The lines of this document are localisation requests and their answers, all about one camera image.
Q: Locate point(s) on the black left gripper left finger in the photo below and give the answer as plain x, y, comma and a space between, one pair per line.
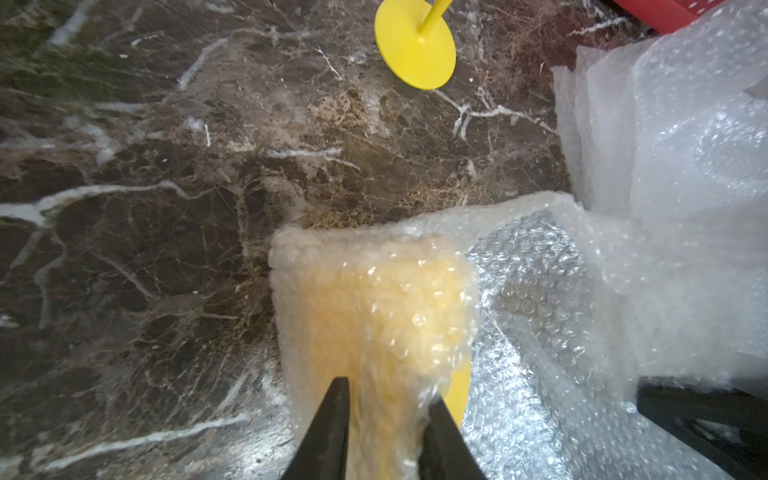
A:
322, 453

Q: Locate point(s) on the yellow glass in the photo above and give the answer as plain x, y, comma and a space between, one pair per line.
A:
415, 42

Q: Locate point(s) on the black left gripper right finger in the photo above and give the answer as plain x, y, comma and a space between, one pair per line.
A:
445, 455

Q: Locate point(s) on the clear bubble wrap sheet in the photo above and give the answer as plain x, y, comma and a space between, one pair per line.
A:
670, 127
577, 308

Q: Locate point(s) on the beige glass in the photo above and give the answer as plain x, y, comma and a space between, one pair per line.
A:
395, 314

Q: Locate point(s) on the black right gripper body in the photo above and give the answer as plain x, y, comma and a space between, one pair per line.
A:
728, 426

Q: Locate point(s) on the red polka dot toaster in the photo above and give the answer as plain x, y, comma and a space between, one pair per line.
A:
667, 16

